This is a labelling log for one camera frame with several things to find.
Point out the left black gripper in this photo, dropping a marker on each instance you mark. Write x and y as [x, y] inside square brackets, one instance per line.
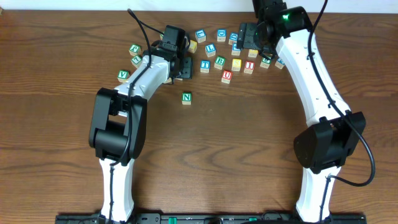
[186, 68]

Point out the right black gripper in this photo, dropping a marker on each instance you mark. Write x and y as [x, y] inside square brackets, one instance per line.
[244, 36]

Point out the green N block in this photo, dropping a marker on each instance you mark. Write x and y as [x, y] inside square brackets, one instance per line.
[186, 98]

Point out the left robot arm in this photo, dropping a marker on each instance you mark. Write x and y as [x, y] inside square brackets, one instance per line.
[118, 126]

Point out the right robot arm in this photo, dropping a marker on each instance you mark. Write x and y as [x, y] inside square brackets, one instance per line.
[333, 130]

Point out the blue tilted D block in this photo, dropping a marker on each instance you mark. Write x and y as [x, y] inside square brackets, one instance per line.
[233, 37]

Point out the yellow block second row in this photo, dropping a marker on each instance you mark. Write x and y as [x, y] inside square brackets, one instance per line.
[193, 46]

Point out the blue T block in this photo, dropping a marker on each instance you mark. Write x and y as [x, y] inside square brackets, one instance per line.
[205, 66]

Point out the yellow O block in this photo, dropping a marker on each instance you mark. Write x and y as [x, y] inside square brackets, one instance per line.
[168, 81]

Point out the yellow block right top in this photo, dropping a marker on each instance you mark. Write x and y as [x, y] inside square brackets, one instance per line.
[252, 53]

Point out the blue 5 block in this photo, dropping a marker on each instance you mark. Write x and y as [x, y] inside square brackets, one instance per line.
[235, 50]

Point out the blue L block middle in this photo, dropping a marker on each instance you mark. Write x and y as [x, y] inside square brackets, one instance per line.
[210, 50]

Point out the blue l block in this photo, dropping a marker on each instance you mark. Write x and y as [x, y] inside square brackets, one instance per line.
[210, 50]
[200, 35]

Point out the blue L block top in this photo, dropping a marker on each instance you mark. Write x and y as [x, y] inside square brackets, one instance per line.
[200, 35]

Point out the red I block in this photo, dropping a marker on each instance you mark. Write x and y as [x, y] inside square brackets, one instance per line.
[249, 67]

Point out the green B block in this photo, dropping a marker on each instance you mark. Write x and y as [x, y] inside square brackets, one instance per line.
[219, 62]

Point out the green J block right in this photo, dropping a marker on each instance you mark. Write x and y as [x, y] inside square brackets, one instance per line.
[265, 63]

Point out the green j block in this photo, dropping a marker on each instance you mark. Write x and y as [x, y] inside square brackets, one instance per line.
[135, 50]
[265, 63]

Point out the red U block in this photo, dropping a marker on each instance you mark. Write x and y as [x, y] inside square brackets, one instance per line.
[226, 77]

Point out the blue 2 block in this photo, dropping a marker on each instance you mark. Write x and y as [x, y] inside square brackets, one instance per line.
[279, 63]

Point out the green 7 block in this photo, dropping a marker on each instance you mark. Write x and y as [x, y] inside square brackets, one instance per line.
[136, 61]

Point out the green J block left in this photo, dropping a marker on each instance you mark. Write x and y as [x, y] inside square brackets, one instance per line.
[135, 50]

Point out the green V block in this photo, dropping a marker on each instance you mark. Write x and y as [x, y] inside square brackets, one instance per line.
[123, 76]

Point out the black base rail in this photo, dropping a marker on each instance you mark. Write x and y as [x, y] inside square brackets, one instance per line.
[156, 218]

